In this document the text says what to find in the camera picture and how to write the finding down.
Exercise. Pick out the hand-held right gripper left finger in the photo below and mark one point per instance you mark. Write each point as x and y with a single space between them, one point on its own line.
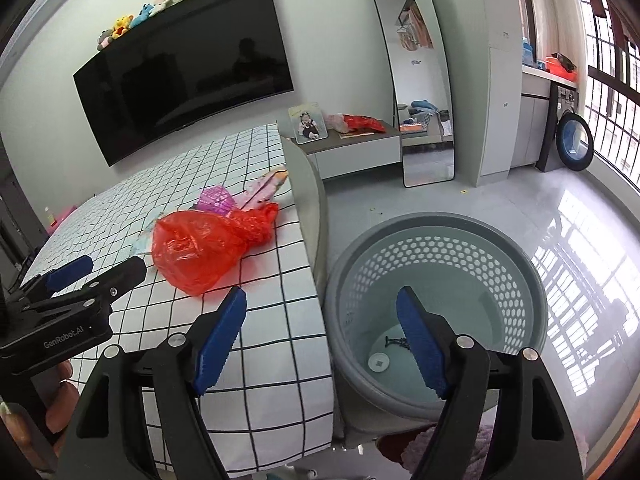
220 342

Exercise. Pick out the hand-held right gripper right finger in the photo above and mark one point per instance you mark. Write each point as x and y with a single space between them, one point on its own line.
420 345

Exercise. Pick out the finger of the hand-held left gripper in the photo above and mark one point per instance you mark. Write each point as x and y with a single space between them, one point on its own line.
125 275
70 271

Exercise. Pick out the clear plastic wrapper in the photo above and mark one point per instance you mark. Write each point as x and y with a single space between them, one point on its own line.
144 240

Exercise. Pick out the large red plastic bag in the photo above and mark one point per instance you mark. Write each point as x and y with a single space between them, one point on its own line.
200 250

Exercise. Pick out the grey perforated plastic basket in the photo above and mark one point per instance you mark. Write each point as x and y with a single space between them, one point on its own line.
450 255

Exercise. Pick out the pink snack wrapper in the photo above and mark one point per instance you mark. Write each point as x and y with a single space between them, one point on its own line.
262 187

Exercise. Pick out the person's left hand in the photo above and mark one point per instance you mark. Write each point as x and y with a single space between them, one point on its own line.
60 405

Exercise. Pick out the small black item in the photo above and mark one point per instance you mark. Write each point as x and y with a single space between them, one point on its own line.
397 342

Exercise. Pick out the small white disc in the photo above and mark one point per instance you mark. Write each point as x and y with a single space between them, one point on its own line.
379 361

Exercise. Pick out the bed with checkered sheet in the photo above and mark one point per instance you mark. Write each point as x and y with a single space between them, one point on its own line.
280 385

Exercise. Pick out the pink fuzzy rug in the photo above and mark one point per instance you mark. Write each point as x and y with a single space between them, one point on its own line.
405 450

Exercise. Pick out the pink plastic shuttlecock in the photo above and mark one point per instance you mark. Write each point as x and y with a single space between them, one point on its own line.
215 199

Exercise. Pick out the grey bed footboard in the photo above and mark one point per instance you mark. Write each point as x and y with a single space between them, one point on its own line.
310 200

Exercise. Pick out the low grey cabinet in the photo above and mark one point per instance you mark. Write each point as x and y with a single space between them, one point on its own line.
350 157

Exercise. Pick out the black curved television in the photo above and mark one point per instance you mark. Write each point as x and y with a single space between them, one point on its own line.
175 70

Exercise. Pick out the flat wooden board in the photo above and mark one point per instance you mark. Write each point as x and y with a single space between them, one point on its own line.
357 134

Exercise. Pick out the crumpled red plastic bag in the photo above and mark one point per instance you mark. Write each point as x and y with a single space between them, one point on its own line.
365 123

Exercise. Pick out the framed child photo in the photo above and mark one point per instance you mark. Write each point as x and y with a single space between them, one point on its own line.
308 125

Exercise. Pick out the tall standing mirror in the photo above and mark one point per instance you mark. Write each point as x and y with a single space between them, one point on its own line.
420 110

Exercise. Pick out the pink wrapped item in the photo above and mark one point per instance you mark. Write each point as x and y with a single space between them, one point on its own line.
336 121

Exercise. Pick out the white counter cabinet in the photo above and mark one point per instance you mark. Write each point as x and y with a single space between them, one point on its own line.
530 125

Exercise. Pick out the row of plush toys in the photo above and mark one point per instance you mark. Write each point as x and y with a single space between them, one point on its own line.
121 26

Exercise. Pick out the front-load washing machine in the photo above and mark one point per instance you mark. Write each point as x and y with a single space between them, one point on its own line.
575 142

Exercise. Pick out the tall white wardrobe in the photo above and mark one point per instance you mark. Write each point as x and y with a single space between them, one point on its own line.
495 85

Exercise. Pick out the orange plastic basin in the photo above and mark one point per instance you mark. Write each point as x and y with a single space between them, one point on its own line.
555 66

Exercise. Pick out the blue plastic box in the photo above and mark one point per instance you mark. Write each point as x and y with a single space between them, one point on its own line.
528 52

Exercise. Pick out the black window grille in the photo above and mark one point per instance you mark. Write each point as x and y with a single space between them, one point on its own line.
610 80

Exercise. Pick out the row of hanging clothes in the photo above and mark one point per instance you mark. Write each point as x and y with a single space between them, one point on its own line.
600 7

